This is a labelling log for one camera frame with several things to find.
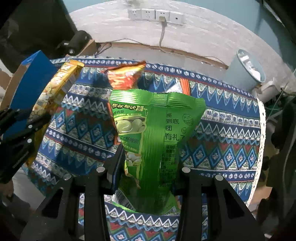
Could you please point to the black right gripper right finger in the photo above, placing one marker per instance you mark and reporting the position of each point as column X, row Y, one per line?
column 228, row 217

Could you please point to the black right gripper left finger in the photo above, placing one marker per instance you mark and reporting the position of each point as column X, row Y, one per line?
column 57, row 216

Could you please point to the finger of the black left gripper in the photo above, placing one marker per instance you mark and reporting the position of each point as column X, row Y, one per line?
column 16, row 122

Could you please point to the long yellow snack pack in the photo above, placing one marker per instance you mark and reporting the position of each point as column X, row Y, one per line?
column 55, row 91

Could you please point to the green pea snack bag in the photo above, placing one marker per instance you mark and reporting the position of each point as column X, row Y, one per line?
column 152, row 128

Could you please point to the red orange fries bag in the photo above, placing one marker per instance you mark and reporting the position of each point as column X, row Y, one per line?
column 125, row 76

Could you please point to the orange white snack bag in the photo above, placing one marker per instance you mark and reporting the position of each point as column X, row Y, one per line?
column 181, row 86

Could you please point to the blue cardboard box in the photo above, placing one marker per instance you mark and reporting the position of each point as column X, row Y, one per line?
column 28, row 82

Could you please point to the patterned blue table cloth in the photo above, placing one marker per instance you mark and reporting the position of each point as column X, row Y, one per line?
column 228, row 141

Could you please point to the pale blue waste bin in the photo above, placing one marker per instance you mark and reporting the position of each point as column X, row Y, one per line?
column 244, row 72

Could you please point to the black camera on box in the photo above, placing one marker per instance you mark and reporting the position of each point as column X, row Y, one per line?
column 75, row 45

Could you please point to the white wall socket strip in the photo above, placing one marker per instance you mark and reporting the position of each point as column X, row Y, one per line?
column 156, row 15

